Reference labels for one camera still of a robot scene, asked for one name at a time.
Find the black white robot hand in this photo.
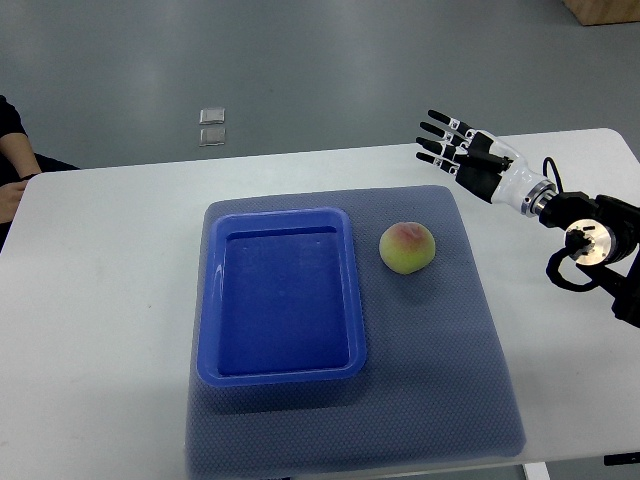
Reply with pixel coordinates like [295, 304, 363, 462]
[416, 110, 560, 217]

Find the yellow-green pink peach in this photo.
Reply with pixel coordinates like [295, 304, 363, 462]
[379, 222, 436, 275]

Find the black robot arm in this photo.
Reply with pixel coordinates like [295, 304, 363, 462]
[532, 157, 639, 327]

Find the upper grey floor plate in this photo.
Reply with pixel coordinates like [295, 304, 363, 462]
[199, 107, 225, 125]

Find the wooden box corner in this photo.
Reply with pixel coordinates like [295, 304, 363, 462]
[562, 0, 639, 26]

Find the grey-blue textured mat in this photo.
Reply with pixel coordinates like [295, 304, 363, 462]
[185, 186, 526, 479]

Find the blue plastic tray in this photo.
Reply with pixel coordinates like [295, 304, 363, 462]
[196, 207, 367, 388]

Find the white table leg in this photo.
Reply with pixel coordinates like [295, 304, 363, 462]
[522, 462, 550, 480]

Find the seated person in black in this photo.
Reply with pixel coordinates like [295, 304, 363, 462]
[1, 95, 78, 247]

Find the black table edge bracket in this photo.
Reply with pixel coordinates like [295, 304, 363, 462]
[603, 452, 640, 466]

